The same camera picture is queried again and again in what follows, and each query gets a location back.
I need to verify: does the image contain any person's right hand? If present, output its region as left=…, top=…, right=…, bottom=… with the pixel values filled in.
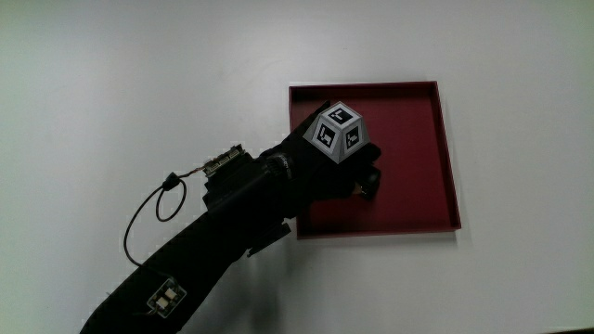
left=272, top=100, right=382, bottom=218

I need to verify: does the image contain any dark red square plate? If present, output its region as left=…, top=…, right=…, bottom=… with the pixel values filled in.
left=288, top=81, right=462, bottom=240

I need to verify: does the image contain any person's right forearm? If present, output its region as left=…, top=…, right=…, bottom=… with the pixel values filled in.
left=79, top=147, right=298, bottom=334

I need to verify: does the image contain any small circuit board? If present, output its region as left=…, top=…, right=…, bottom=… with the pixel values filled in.
left=146, top=276, right=188, bottom=319

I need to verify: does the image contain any thin black cable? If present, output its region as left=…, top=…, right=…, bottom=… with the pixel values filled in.
left=123, top=171, right=208, bottom=269

